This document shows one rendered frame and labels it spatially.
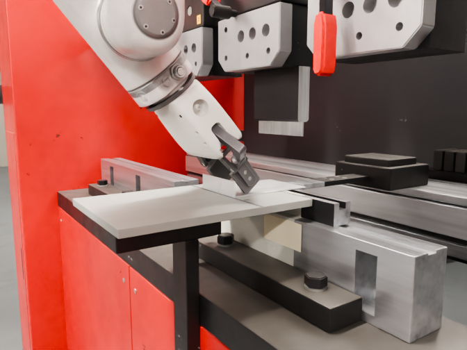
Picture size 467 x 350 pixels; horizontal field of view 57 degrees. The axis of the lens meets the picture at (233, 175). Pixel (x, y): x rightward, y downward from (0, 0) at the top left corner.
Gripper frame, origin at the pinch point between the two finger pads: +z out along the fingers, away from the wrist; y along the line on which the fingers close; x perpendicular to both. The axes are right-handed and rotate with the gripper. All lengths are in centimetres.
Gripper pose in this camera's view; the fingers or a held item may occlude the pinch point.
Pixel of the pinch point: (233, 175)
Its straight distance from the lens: 61.3
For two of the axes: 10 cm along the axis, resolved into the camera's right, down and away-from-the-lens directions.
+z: 5.3, 7.0, 4.7
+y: -5.6, -1.3, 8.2
